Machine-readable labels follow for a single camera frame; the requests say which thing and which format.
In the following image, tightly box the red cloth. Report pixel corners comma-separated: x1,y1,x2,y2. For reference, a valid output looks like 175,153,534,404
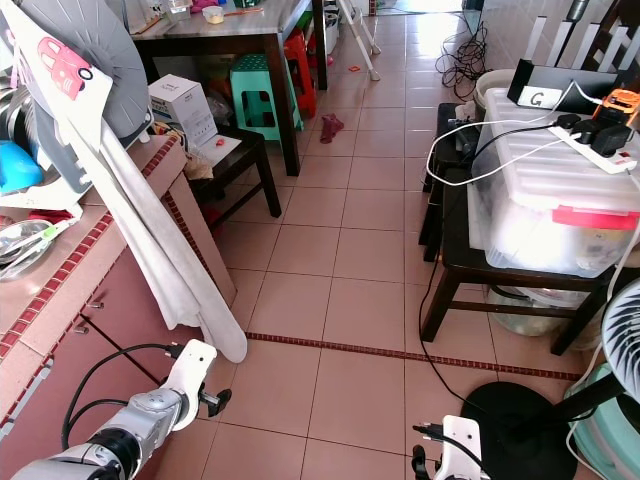
318,113,346,144

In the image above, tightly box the black box white label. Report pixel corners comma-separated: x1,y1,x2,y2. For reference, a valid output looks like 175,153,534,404
508,58,626,111

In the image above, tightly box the orange black tool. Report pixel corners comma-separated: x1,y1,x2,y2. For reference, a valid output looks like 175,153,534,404
595,88,640,131

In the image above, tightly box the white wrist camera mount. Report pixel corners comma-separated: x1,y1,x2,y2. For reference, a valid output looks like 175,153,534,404
440,415,491,480
165,338,219,431

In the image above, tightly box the red plastic stool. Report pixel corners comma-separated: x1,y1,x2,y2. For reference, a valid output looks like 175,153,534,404
285,30,318,121

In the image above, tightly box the dark wooden bench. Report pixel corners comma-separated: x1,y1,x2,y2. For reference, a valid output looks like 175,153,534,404
420,100,640,356

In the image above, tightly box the beige plastic basin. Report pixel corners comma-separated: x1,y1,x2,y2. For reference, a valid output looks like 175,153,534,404
473,68,521,111

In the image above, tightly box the clear plastic storage box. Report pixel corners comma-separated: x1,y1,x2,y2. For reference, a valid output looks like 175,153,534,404
468,88,640,279

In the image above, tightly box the white power cable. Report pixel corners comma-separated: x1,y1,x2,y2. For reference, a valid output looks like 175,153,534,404
425,80,611,188

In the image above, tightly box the blue plastic bowl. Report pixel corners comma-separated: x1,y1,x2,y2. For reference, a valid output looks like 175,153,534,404
0,140,44,196

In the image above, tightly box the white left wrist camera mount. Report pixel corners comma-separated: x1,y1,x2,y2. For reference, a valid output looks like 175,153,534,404
165,338,219,431

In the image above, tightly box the steel basin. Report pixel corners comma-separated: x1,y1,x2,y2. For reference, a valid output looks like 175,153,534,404
488,288,611,338

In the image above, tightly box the green plastic stool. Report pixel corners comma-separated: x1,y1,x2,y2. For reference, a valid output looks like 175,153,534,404
228,52,303,141

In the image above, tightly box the teal fan body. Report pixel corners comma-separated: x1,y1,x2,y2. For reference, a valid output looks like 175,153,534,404
565,362,640,480

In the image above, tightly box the black cable bundle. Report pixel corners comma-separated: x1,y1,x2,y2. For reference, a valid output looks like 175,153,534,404
435,25,491,101

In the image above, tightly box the black round fan base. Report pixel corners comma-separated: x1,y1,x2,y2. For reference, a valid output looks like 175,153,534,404
460,382,586,480

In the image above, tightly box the grey plastic cover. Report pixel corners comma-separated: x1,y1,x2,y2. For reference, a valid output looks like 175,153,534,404
15,0,151,196

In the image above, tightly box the white cloth pink car print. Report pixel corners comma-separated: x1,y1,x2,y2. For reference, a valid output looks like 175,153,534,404
5,0,249,364

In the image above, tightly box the white cardboard box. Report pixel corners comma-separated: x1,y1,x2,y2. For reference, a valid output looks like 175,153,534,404
148,73,219,151

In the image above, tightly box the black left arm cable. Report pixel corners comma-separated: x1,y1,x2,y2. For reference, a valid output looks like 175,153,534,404
60,343,183,451

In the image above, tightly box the white metal stand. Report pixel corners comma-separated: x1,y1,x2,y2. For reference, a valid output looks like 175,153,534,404
335,0,383,81

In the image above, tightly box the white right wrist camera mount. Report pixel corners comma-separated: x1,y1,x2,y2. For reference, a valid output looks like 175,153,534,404
440,415,491,480

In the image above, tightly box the white fan head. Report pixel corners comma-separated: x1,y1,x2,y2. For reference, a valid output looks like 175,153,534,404
600,280,640,381

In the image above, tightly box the black power cable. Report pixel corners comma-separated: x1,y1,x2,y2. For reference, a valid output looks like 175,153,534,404
418,190,476,406

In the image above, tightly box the small dark wooden table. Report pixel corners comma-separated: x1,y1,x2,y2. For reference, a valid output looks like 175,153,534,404
198,125,283,229

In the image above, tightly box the white power strip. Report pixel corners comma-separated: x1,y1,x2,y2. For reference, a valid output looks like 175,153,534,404
550,112,639,176

